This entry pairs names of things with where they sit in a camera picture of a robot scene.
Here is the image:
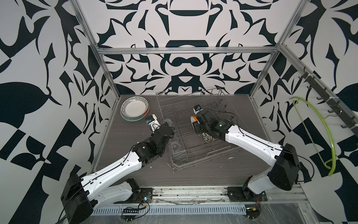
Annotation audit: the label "small round black device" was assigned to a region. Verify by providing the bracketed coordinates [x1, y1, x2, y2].
[245, 207, 261, 220]

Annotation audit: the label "zigzag rim white bowl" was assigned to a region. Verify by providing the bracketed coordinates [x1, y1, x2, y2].
[120, 96, 149, 118]

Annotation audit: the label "black usb hub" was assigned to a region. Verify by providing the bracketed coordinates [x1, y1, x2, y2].
[121, 207, 140, 215]

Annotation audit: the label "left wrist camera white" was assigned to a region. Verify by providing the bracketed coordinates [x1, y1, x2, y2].
[145, 114, 161, 132]

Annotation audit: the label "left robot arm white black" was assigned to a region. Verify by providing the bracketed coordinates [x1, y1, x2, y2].
[59, 123, 174, 224]

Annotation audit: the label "black wall hook rail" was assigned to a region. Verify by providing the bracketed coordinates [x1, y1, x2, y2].
[300, 66, 358, 136]

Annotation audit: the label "black white patterned bowl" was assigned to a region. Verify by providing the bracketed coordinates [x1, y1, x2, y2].
[202, 133, 213, 144]

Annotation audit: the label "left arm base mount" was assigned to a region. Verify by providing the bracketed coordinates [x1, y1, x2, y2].
[114, 188, 153, 204]

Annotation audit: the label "grey wire dish rack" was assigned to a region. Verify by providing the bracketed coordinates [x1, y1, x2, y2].
[156, 88, 240, 170]

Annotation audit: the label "white orange small bowl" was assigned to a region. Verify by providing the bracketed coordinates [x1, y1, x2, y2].
[190, 116, 198, 129]

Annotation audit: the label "green plastic hanger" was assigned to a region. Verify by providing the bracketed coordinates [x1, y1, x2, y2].
[290, 96, 337, 177]

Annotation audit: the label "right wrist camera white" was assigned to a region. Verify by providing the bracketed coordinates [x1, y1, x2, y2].
[193, 105, 202, 114]

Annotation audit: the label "aluminium frame bars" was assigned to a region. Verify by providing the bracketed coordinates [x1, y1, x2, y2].
[68, 0, 358, 132]

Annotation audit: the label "clear smooth plastic cup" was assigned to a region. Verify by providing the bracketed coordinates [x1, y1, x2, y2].
[163, 118, 173, 127]

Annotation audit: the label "teal red striped bowl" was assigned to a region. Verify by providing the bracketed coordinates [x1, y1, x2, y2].
[121, 108, 150, 122]

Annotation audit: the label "clear faceted plastic cup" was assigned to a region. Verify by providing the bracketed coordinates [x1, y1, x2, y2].
[171, 141, 183, 155]

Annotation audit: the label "white slotted cable duct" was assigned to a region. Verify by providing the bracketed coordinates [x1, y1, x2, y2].
[92, 204, 246, 216]

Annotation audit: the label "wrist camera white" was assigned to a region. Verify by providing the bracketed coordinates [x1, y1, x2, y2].
[193, 105, 202, 114]
[145, 114, 161, 132]

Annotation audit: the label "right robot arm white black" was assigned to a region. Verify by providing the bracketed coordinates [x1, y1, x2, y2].
[191, 105, 300, 197]

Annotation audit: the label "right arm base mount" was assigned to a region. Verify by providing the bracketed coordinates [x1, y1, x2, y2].
[227, 186, 268, 202]

